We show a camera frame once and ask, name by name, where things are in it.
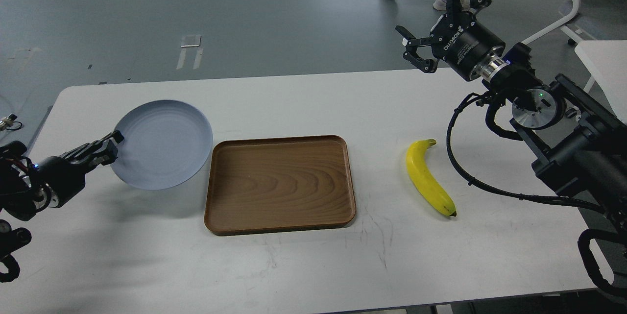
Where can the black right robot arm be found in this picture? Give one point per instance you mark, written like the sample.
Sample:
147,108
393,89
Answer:
579,145

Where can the brown wooden tray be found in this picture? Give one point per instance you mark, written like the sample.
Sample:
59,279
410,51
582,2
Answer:
285,184

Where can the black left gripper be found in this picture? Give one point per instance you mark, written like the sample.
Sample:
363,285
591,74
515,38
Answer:
65,175

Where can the light blue plate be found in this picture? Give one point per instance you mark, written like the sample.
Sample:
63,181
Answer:
165,143

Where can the yellow banana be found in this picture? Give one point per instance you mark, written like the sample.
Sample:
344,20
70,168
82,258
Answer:
423,180

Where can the white tape on floor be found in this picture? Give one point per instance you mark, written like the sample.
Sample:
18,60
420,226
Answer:
190,45

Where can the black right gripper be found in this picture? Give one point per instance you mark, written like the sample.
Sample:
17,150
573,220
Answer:
463,44

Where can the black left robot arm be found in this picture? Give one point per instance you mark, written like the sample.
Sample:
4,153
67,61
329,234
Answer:
28,188

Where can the white side table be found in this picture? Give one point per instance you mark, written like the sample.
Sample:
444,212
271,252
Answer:
606,60

